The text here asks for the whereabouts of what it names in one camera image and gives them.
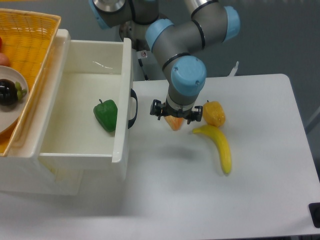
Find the yellow toy banana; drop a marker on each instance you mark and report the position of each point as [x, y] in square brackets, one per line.
[221, 143]

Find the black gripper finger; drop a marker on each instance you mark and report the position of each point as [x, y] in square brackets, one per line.
[195, 115]
[158, 109]

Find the black round object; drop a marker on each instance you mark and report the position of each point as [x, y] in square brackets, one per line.
[314, 209]

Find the white drawer cabinet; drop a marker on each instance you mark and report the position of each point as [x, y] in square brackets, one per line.
[24, 170]

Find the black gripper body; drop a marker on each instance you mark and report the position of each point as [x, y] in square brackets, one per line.
[177, 110]

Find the orange toy bread wedge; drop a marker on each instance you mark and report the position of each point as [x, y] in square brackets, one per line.
[175, 123]

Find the green toy bell pepper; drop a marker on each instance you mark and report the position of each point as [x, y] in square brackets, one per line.
[106, 113]

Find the dark purple toy mangosteen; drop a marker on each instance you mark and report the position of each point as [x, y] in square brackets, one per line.
[11, 92]

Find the yellow toy bell pepper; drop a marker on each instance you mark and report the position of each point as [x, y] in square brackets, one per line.
[213, 113]

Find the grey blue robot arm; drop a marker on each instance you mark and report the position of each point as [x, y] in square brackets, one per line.
[173, 46]

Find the white top drawer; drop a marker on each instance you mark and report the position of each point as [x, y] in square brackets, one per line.
[94, 72]

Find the white table bracket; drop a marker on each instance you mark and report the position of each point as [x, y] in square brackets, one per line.
[234, 70]

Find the white plate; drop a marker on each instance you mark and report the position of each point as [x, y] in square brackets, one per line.
[10, 114]

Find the yellow woven basket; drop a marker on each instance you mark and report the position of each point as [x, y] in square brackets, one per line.
[27, 39]

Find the red toy fruit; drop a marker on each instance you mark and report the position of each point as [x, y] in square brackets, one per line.
[4, 60]

